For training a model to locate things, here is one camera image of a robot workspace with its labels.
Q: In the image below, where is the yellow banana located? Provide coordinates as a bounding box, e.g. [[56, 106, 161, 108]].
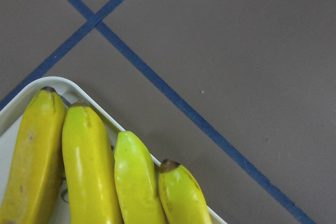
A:
[[62, 102, 123, 223], [159, 159, 212, 223], [114, 131, 166, 223], [1, 87, 66, 223]]

